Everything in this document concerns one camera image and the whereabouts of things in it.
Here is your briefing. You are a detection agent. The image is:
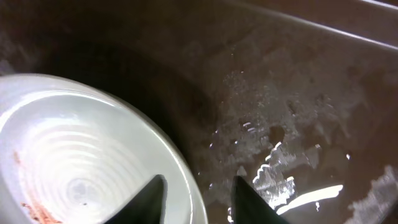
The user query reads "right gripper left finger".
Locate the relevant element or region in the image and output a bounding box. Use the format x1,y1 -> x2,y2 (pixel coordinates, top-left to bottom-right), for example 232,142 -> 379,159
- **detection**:
105,174 -> 165,224

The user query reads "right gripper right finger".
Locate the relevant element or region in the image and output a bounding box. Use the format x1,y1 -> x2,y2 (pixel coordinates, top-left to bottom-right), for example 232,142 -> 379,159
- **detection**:
231,176 -> 289,224

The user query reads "pale grey plate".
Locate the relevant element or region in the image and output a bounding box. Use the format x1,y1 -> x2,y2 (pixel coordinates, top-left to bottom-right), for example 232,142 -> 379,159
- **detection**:
1,74 -> 208,223

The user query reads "brown tray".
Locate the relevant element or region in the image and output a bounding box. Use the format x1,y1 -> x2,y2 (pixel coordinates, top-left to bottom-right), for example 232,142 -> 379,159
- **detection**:
1,1 -> 397,223

